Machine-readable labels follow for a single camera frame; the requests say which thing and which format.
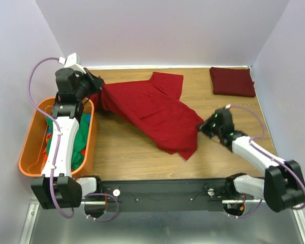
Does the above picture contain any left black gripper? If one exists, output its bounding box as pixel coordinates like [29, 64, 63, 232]
[75, 67, 104, 100]

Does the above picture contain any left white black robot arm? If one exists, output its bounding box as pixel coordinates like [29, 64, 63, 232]
[31, 68, 104, 210]

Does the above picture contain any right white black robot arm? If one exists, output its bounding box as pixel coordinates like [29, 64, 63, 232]
[197, 104, 305, 212]

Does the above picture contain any blue garment in basket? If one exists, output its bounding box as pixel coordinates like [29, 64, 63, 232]
[86, 114, 91, 124]

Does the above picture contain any folded dark red t shirt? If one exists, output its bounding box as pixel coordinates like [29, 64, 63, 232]
[209, 67, 256, 98]

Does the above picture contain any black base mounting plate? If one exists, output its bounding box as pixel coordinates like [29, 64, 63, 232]
[73, 178, 255, 213]

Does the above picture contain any green t shirt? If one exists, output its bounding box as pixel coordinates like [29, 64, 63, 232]
[46, 113, 90, 171]

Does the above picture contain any orange t shirt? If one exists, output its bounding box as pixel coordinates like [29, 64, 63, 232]
[43, 133, 52, 163]

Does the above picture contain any orange plastic basket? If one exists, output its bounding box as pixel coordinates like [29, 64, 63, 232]
[19, 101, 98, 178]

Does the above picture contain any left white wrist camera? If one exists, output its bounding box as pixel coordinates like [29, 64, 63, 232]
[58, 52, 81, 69]

